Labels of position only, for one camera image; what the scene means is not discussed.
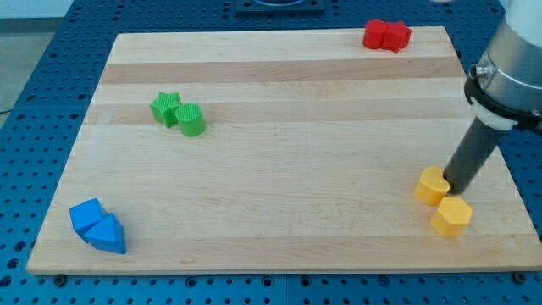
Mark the red crescent block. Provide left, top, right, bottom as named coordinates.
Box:
left=362, top=19, right=388, bottom=49

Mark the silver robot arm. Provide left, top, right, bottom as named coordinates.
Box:
left=464, top=0, right=541, bottom=133

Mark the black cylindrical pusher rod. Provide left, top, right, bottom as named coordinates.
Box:
left=444, top=118, right=506, bottom=194

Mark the yellow hexagon block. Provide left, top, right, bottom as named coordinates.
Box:
left=430, top=197, right=473, bottom=237

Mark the blue triangle block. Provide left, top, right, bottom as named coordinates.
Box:
left=84, top=213, right=126, bottom=254

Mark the yellow heart block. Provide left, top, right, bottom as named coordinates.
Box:
left=413, top=165, right=451, bottom=206

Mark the red pentagon block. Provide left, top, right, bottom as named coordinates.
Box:
left=381, top=21, right=412, bottom=53

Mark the green star block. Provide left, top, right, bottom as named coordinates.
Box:
left=149, top=92, right=181, bottom=128

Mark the blue cube block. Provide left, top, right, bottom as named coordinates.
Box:
left=69, top=198, right=107, bottom=243

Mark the black mount plate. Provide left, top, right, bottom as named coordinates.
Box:
left=234, top=0, right=325, bottom=14

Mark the wooden board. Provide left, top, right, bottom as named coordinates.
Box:
left=27, top=26, right=541, bottom=275

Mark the green cylinder block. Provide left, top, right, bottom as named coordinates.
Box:
left=174, top=103, right=206, bottom=137

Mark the black cable clamp ring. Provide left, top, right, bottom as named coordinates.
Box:
left=463, top=76, right=542, bottom=136

